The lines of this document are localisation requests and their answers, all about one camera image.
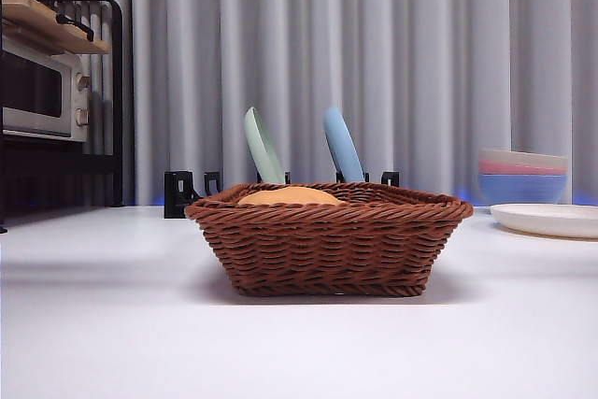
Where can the tan toy potato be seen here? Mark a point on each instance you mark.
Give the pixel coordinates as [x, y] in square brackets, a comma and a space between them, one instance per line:
[294, 196]

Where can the brown wicker basket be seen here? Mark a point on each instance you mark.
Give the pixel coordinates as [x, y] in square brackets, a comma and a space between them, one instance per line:
[327, 249]

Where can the pale green plate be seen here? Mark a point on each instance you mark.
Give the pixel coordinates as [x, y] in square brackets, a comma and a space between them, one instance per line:
[262, 151]

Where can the light blue plate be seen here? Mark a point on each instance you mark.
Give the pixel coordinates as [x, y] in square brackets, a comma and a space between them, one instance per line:
[343, 146]

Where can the black plate rack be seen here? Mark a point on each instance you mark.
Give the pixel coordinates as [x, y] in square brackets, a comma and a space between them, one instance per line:
[180, 193]

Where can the grey curtain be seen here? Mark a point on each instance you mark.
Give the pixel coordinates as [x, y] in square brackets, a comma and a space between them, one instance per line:
[420, 44]

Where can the pink bowl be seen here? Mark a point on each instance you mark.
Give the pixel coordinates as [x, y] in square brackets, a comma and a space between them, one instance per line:
[523, 168]

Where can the blue bowl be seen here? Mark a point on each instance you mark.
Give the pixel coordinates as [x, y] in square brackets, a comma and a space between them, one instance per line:
[523, 188]

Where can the white bowl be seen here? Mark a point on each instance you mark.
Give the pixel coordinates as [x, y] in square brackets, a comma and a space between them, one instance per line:
[523, 156]

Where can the white plate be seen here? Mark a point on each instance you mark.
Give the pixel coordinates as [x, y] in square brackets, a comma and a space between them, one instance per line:
[551, 218]

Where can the white toaster oven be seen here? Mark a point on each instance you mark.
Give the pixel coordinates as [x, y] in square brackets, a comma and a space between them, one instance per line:
[37, 93]

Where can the black metal shelf frame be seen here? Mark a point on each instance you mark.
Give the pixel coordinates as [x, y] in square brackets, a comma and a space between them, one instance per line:
[117, 90]

